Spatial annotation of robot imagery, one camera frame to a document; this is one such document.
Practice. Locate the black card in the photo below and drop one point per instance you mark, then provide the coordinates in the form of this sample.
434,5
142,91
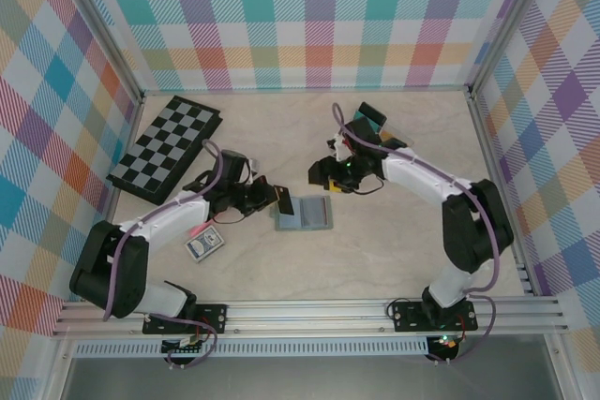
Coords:
372,112
286,205

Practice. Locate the grey-green card holder wallet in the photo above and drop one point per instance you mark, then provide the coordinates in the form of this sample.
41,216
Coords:
311,215

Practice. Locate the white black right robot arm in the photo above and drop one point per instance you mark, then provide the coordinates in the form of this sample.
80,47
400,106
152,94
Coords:
412,170

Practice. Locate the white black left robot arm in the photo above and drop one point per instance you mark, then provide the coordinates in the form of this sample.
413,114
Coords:
178,219

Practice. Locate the gold card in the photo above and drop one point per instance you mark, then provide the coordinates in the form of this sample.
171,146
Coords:
391,137

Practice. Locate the teal card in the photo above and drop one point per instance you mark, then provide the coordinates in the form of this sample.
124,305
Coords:
374,126

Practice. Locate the blue playing card box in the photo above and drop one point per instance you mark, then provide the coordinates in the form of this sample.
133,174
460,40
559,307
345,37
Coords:
204,244

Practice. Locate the pink toy microphone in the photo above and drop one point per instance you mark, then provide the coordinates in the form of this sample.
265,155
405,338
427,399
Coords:
197,231

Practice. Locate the black grey chessboard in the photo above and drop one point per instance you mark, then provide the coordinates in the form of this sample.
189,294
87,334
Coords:
159,152

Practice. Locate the small circuit board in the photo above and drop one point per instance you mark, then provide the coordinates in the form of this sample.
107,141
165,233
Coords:
447,343
185,348

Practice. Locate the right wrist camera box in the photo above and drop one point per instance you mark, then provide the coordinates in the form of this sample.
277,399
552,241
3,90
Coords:
336,144

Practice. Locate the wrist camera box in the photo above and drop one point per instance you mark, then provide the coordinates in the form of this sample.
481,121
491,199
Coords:
254,168
336,144

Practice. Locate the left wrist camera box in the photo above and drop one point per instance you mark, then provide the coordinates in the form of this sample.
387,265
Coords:
254,168

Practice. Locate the aluminium rear frame rail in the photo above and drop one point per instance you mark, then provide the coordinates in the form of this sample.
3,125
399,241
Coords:
304,90

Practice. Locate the aluminium mounting rail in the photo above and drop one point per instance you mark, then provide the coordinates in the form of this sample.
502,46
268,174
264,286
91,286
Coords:
304,318

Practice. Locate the aluminium side frame rail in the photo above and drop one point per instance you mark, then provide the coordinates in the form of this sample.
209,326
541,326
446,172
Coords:
485,137
133,114

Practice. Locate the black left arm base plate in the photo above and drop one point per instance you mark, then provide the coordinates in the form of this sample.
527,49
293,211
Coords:
213,318

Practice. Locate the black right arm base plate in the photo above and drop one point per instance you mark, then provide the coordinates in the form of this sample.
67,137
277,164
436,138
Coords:
408,318

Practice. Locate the aluminium frame post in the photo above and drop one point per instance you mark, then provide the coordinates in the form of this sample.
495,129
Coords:
508,20
96,25

